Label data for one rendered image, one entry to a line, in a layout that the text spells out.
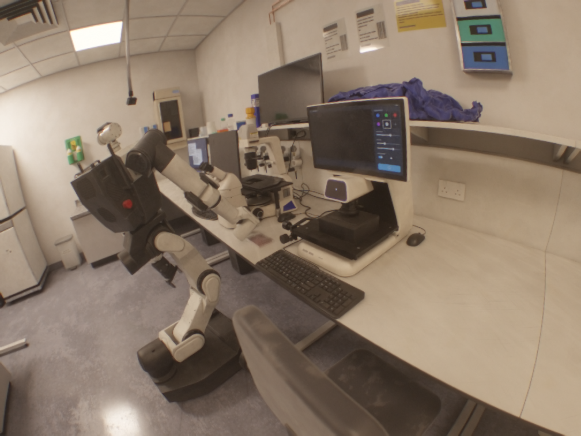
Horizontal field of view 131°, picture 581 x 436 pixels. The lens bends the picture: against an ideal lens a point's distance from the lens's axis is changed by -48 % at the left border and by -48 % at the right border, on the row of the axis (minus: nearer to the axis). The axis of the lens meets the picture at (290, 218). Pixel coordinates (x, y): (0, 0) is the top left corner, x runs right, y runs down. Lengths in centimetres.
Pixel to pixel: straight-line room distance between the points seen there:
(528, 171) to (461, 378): 90
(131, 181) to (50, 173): 312
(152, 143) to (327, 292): 76
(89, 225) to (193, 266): 234
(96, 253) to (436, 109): 357
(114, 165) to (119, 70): 317
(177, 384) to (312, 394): 115
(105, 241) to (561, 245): 401
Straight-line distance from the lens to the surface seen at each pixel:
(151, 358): 141
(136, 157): 87
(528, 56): 142
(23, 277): 378
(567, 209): 131
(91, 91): 403
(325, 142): 103
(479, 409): 151
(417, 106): 117
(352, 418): 34
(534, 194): 129
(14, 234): 362
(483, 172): 129
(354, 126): 92
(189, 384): 143
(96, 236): 345
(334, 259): 91
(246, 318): 47
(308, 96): 166
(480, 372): 70
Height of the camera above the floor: 128
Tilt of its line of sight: 22 degrees down
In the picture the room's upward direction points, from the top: 6 degrees counter-clockwise
